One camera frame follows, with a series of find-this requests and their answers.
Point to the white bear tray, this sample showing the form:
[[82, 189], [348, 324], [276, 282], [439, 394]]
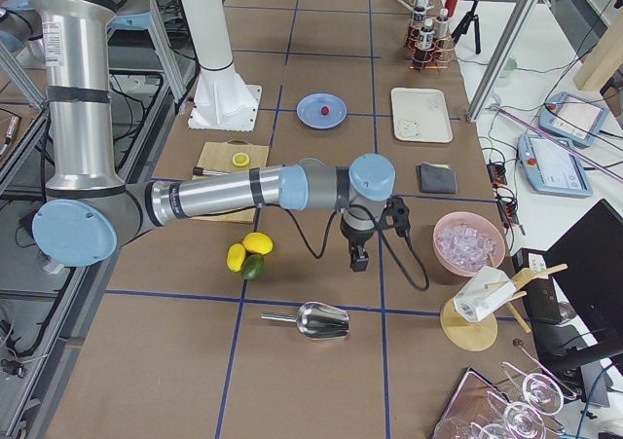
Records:
[[420, 115]]

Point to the blue teach pendant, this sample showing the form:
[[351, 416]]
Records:
[[551, 168], [574, 118]]

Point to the blue teach pendant far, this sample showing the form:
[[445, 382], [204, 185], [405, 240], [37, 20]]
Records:
[[574, 118]]

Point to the yellow lemon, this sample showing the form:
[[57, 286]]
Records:
[[259, 243], [236, 256]]

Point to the lemon half slice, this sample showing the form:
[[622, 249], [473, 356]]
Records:
[[240, 159]]

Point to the round wooden stand base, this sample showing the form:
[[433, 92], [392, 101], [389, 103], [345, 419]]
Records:
[[481, 335]]

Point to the green lime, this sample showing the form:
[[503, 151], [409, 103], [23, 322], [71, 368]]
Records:
[[253, 267]]

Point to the black camera tripod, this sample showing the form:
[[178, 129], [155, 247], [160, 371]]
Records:
[[470, 18]]

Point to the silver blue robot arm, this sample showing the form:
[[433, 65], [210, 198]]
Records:
[[90, 211]]

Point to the steel scoop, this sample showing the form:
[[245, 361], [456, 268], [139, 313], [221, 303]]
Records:
[[316, 321]]

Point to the yellow lemon left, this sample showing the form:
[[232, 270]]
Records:
[[236, 256]]

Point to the black framed tray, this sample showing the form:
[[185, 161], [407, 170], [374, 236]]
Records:
[[480, 408]]

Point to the blue plate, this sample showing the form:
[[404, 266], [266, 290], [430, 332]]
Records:
[[308, 110]]

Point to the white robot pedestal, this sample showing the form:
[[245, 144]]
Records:
[[222, 100]]

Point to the wine glass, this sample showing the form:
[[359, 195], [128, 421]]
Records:
[[538, 390]]

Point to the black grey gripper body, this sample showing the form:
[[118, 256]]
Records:
[[355, 239]]

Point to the grey folded cloth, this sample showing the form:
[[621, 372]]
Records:
[[436, 179]]

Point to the copper wire bottle rack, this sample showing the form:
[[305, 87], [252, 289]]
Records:
[[429, 40]]

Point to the pink bowl of ice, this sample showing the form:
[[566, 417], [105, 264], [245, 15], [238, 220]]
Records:
[[465, 242]]

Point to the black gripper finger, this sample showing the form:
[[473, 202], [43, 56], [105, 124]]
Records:
[[359, 262]]

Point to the yellow lemon upper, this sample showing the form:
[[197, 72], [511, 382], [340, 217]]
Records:
[[259, 243]]

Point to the aluminium frame post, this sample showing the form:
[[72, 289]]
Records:
[[510, 34]]

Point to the black handled knife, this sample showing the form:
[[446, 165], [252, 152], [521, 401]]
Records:
[[201, 171]]

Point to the blue teach pendant near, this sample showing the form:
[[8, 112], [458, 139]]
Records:
[[551, 168]]

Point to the wooden cutting board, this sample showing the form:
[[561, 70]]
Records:
[[218, 155]]

